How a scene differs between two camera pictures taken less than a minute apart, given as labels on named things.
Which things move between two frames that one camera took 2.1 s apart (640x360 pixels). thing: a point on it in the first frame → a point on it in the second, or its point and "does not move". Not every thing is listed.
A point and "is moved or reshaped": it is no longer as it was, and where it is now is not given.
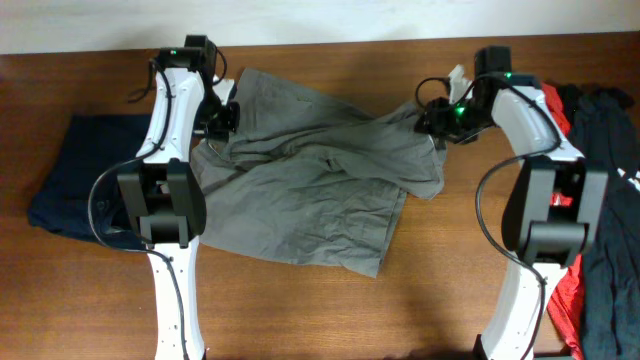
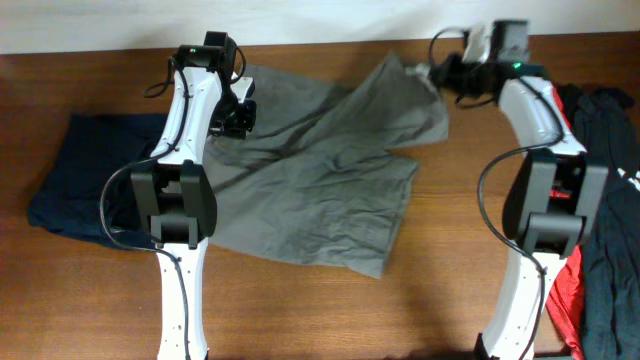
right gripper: x=437 y=111 → x=449 y=79
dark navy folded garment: x=91 y=143 does not move
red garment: x=566 y=299 does not move
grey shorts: x=301 y=176 is moved or reshaped
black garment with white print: x=605 y=124 does not move
